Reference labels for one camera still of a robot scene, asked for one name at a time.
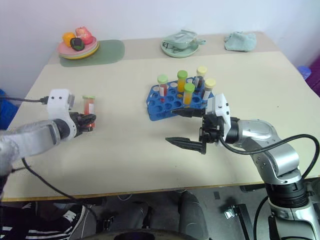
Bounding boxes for pink-red liquid tube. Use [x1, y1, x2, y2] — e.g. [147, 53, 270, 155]
[82, 94, 97, 131]

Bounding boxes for orange-yellow toy pepper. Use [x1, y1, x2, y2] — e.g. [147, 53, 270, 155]
[61, 32, 76, 47]

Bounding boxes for mint green cloth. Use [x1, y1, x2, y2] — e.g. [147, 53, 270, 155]
[223, 31, 257, 53]

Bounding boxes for purple object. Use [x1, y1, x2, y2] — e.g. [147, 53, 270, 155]
[306, 58, 320, 97]

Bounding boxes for dark grey rounded shape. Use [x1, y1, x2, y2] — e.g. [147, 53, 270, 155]
[178, 191, 208, 240]

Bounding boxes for pink toy fruit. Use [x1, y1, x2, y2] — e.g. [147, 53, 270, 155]
[74, 25, 93, 45]

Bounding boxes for dark liquid tube, yellow cap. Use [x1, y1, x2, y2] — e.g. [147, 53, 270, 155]
[194, 66, 208, 93]

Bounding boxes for black metal frame leg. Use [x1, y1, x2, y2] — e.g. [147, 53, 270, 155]
[231, 203, 251, 240]

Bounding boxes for green placemat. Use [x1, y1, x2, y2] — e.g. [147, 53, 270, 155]
[59, 39, 126, 68]

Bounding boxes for mint green pouch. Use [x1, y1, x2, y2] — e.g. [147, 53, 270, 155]
[162, 29, 198, 50]

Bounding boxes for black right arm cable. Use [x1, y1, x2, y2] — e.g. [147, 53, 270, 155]
[219, 134, 320, 181]

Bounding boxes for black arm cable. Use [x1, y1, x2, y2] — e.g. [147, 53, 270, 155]
[219, 134, 320, 181]
[0, 94, 98, 223]

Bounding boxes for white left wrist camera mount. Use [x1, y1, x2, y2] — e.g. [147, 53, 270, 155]
[46, 87, 77, 140]

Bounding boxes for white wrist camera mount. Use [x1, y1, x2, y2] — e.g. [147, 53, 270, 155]
[46, 87, 77, 140]
[205, 93, 232, 143]

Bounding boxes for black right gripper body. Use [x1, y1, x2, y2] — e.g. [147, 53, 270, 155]
[198, 113, 226, 146]

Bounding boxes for orange liquid tube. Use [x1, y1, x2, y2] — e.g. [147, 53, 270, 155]
[176, 70, 188, 93]
[183, 83, 196, 105]

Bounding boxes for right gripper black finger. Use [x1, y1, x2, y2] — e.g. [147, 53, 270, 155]
[171, 106, 207, 119]
[165, 136, 208, 155]

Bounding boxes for yellow plate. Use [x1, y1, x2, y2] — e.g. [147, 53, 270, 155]
[64, 41, 100, 60]

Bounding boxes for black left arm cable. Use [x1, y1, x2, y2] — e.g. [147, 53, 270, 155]
[0, 94, 98, 223]

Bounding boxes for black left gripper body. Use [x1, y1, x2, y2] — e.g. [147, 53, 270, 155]
[68, 111, 88, 137]

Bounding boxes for blue test tube rack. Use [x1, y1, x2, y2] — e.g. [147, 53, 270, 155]
[143, 77, 216, 122]

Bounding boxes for red liquid tube, pale-green cap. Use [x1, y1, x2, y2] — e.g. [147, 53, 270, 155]
[156, 74, 169, 101]

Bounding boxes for black and green toy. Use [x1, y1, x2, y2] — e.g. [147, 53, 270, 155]
[69, 37, 85, 52]

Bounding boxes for pale green stacked plate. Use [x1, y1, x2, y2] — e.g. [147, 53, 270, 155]
[59, 51, 93, 61]

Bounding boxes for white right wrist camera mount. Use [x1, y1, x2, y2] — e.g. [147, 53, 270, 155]
[205, 93, 232, 143]

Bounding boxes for mint green plate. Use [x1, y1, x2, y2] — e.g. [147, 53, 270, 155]
[160, 37, 200, 58]

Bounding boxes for silver caster wheel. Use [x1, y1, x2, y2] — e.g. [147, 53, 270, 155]
[224, 209, 237, 221]

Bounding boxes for brown liquid tube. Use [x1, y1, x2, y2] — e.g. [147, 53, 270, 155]
[201, 78, 217, 100]

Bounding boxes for black and white sneaker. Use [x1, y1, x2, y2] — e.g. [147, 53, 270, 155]
[62, 204, 88, 227]

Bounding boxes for pink plate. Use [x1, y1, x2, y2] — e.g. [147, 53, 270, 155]
[58, 37, 98, 56]

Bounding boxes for black white-striped trouser leg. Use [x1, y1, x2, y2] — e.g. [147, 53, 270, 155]
[0, 219, 76, 240]

